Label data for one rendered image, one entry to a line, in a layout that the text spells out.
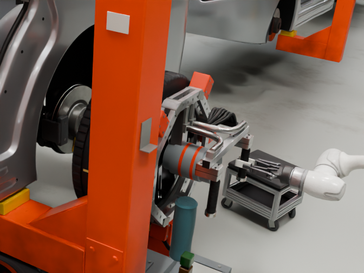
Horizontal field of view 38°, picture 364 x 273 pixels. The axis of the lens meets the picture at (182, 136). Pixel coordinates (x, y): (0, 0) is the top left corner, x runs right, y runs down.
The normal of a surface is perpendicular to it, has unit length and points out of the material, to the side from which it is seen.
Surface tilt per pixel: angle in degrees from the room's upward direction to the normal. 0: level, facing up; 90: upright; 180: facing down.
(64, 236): 90
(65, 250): 90
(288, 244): 0
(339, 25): 90
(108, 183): 90
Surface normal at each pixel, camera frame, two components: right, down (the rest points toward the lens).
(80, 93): 0.90, 0.26
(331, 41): -0.43, 0.32
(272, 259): 0.11, -0.91
